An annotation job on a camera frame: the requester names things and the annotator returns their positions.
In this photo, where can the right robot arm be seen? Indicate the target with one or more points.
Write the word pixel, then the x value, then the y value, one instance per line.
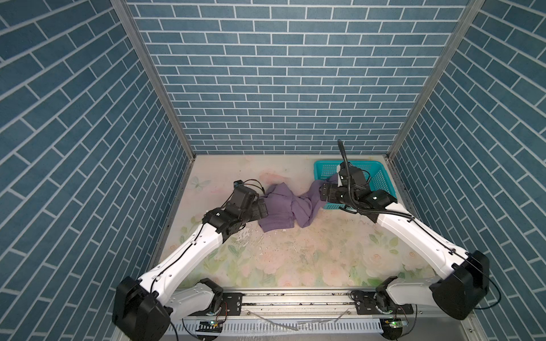
pixel 461 278

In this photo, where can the corner aluminium post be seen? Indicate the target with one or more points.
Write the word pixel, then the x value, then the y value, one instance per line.
pixel 468 16
pixel 129 24

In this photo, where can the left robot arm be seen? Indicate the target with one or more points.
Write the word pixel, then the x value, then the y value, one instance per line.
pixel 145 307

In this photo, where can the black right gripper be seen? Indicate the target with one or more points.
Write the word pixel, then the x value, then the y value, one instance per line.
pixel 332 188

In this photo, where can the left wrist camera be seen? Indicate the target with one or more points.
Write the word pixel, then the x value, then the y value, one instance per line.
pixel 239 185

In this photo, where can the right corner aluminium post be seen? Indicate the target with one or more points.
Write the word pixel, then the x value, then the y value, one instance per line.
pixel 468 16

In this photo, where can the left corner aluminium post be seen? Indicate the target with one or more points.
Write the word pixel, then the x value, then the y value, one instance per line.
pixel 129 24

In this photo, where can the teal plastic basket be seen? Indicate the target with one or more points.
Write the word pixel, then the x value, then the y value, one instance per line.
pixel 374 172

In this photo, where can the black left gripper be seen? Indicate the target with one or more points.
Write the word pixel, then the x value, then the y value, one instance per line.
pixel 257 213

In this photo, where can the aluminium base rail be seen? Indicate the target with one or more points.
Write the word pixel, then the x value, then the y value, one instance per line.
pixel 320 303

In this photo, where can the purple trousers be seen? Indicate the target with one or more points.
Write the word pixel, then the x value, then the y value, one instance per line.
pixel 285 208

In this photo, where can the white slotted cable duct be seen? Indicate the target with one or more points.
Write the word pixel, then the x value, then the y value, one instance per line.
pixel 257 327

